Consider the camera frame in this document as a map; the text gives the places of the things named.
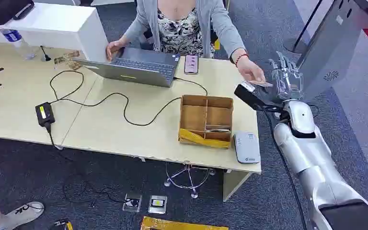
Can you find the black mains cable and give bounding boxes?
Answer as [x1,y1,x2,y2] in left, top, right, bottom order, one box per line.
[45,123,131,207]

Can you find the clear water bottle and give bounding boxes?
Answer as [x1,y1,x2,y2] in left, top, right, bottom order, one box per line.
[0,28,36,61]

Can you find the pink smartphone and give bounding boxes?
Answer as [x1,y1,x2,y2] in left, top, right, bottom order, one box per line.
[184,54,200,76]

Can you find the person seated at desk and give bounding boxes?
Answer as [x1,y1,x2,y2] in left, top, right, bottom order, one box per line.
[106,0,267,84]

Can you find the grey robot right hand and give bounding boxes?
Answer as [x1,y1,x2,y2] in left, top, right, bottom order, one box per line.
[268,50,305,102]

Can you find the small black desk microphone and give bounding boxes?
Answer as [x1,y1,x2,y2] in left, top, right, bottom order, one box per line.
[40,45,52,62]

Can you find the grey turnstile gate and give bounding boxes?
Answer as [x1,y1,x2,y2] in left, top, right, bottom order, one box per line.
[282,0,368,103]

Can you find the person's right hand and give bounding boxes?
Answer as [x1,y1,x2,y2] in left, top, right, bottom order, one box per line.
[105,40,128,62]

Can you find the white cabinet box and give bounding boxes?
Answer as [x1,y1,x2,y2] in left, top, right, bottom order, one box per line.
[0,2,109,63]

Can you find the person's left hand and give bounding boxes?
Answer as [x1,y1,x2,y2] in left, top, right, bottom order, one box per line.
[236,57,266,83]

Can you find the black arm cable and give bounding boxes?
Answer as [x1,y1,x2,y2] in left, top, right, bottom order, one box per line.
[263,108,309,230]

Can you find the black and yellow tool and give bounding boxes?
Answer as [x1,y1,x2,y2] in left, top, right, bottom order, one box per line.
[48,218,74,230]

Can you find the wooden card box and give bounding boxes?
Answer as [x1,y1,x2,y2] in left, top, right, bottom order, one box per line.
[178,94,234,150]

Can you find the yellow taped package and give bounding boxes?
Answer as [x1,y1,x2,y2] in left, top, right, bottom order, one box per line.
[140,216,230,230]

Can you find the black power adapter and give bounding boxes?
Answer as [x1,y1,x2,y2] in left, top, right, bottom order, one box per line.
[34,102,57,127]

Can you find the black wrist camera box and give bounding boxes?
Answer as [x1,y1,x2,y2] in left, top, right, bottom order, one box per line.
[233,80,283,112]

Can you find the chrome stool base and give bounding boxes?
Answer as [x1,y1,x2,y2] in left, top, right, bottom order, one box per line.
[164,162,216,200]

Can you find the black laptop power cable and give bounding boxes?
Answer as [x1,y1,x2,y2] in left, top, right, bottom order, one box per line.
[48,70,209,127]

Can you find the card stack in box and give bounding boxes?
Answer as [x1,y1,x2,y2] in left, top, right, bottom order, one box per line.
[206,127,232,134]

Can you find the grey card reader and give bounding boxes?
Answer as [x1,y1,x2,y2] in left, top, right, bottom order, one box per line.
[233,131,262,165]

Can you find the brown cards on desk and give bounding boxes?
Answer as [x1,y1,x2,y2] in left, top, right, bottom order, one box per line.
[53,50,83,71]

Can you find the white shoe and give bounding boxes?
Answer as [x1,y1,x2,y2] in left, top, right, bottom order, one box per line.
[0,201,45,230]

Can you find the black bag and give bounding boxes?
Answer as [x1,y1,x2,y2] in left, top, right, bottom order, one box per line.
[0,0,35,26]

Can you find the red bead bracelet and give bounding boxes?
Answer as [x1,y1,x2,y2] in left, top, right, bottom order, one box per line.
[234,53,250,68]

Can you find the steel floor socket yellow label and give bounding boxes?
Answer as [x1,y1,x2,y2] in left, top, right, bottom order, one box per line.
[148,195,168,215]

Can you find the grey laptop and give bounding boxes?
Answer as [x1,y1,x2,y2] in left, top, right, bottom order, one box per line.
[73,46,182,88]

